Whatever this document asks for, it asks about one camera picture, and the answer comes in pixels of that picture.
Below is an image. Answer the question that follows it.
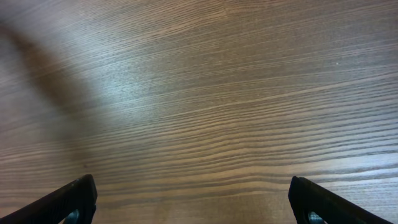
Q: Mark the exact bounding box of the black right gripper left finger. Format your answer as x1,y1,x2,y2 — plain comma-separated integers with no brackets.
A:
1,174,98,224

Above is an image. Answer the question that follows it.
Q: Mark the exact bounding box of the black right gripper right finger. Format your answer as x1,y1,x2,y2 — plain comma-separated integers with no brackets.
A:
288,176,391,224

